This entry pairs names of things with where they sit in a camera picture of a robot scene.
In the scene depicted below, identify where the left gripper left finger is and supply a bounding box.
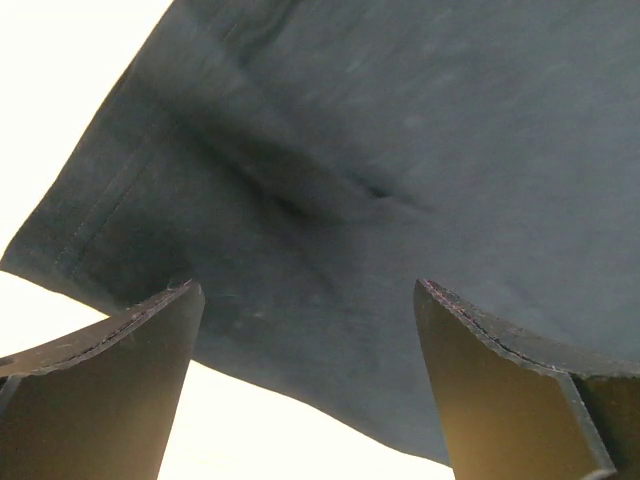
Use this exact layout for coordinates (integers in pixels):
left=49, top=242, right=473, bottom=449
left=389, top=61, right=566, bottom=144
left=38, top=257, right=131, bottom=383
left=1, top=281, right=205, bottom=479

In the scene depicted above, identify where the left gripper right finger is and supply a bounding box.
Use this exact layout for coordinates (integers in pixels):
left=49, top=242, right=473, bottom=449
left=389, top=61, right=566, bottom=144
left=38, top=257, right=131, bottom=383
left=413, top=280, right=639, bottom=480

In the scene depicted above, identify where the black polo shirt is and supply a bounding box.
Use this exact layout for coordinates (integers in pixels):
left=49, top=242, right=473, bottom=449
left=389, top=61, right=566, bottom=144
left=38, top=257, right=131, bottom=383
left=1, top=1, right=639, bottom=462

